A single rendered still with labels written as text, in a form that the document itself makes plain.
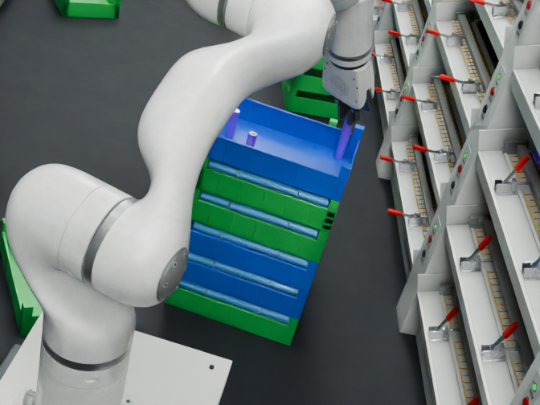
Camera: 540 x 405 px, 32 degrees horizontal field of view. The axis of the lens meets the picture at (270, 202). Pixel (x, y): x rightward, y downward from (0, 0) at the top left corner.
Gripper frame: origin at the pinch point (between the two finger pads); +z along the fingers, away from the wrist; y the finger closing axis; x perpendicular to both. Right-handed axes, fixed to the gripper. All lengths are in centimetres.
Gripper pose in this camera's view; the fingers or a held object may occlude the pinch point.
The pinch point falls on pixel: (349, 111)
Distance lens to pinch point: 190.9
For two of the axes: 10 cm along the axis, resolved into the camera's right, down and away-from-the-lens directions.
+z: 0.6, 6.2, 7.8
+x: 7.0, -5.8, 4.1
